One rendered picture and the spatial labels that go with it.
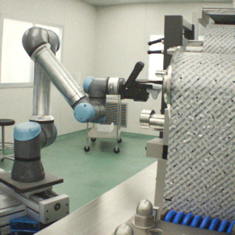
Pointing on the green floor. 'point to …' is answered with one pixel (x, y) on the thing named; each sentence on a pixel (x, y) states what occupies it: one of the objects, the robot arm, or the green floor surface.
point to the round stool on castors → (4, 139)
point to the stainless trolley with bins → (106, 128)
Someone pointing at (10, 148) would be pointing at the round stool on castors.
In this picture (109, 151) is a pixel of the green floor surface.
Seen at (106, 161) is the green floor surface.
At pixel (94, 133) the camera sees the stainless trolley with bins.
